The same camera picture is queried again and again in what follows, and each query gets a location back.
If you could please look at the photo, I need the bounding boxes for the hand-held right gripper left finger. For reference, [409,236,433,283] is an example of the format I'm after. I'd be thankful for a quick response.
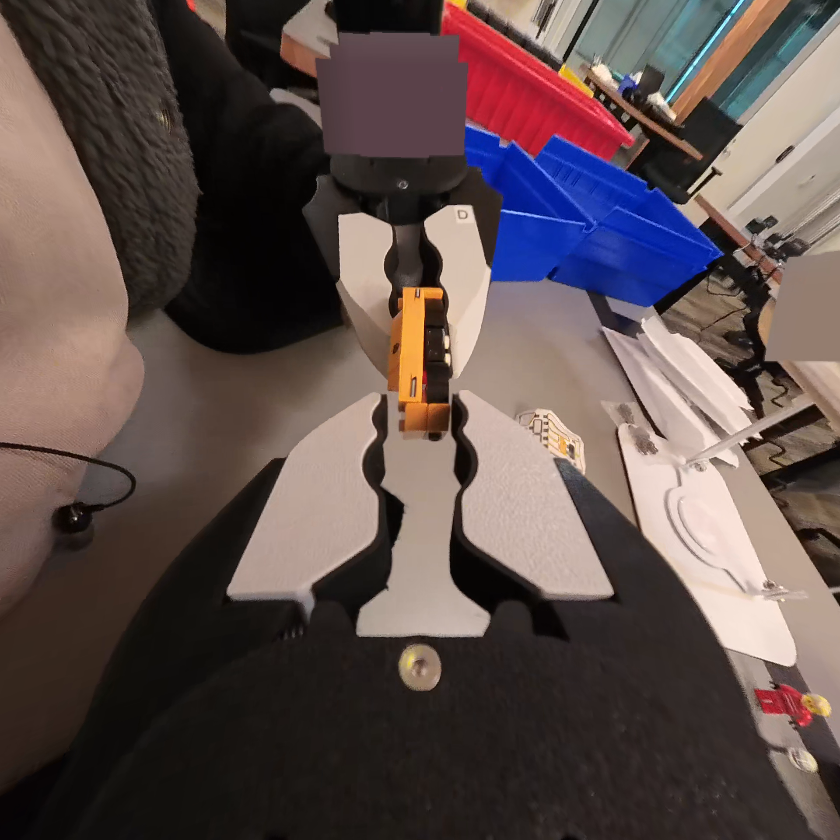
[226,394,396,606]

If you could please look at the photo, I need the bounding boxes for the red plastic bin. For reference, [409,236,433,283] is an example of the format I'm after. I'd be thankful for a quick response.
[440,0,635,166]

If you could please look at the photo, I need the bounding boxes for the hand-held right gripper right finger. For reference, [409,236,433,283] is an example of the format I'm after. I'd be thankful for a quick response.
[447,392,615,605]

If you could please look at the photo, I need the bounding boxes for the sticker sheet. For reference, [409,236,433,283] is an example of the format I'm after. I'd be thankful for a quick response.
[514,406,589,477]

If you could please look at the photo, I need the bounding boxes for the black office chair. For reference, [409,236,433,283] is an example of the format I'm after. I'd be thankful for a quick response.
[629,98,740,200]

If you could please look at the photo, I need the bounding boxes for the wooden side table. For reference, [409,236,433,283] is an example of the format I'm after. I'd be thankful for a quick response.
[578,63,736,165]

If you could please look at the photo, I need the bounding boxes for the black wired earbud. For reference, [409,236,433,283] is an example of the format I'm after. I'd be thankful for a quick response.
[0,443,137,538]

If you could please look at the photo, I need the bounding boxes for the orange red grey lego assembly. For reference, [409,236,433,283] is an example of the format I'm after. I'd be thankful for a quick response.
[386,284,455,445]

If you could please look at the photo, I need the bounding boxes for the red lego minifigure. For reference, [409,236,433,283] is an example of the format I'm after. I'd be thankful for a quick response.
[754,682,833,731]

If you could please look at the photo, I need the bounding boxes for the beige garment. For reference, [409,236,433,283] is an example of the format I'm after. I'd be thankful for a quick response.
[0,14,147,620]

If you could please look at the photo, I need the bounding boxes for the white paper bags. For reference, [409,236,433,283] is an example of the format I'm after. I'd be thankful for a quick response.
[600,313,765,443]

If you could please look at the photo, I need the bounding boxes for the dark fleece jacket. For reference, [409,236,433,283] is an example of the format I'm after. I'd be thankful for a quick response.
[11,0,200,319]

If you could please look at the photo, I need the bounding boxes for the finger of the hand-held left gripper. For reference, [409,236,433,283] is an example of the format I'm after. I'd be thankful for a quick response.
[424,203,497,391]
[336,210,405,392]

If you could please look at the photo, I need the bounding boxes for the person's left forearm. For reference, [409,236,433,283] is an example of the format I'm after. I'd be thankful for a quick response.
[158,0,350,355]

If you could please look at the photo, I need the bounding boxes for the blue plastic bin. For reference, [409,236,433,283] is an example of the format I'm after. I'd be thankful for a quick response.
[536,133,727,311]
[462,124,595,284]

